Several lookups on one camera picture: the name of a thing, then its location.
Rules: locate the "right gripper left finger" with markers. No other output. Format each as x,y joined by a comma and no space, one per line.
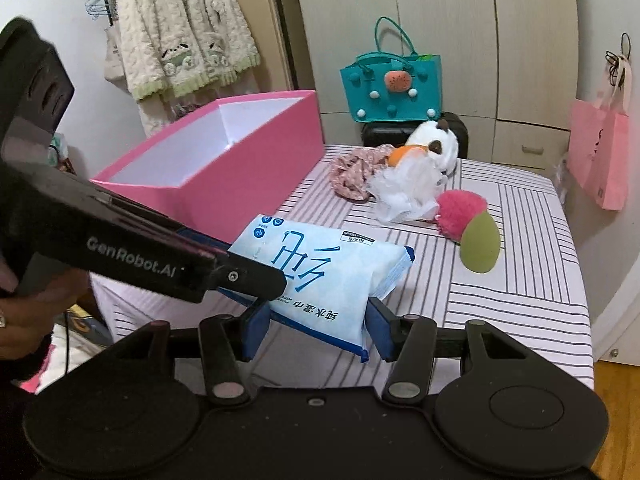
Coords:
225,342

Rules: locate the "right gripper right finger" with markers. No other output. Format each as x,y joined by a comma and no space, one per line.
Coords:
408,342

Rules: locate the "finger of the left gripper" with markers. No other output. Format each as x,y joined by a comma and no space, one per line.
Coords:
194,241

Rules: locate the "blue wet wipes pack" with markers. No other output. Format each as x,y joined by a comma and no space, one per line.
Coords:
330,276

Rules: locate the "green makeup sponge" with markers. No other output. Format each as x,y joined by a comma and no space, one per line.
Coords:
480,244

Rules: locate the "pink fluffy pompom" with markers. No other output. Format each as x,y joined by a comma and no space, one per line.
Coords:
457,208

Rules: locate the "pink floral scrunchie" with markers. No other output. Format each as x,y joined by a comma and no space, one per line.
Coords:
349,173

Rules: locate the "white brown plush cat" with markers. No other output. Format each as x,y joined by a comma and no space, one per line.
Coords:
441,143

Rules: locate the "person's left hand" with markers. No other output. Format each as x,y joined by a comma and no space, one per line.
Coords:
25,321

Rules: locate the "pink storage box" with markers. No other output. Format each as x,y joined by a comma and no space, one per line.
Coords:
217,168

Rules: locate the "black suitcase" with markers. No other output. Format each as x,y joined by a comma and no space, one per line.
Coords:
396,133

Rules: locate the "cream fuzzy hanging cardigan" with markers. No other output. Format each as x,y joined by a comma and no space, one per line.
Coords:
179,55

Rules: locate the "teal felt tote bag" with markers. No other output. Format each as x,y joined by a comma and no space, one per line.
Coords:
382,86

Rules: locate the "pink hanging shopping bag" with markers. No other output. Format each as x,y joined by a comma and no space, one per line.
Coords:
597,155

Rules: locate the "beige wardrobe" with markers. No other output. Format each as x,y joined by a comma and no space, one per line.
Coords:
509,67

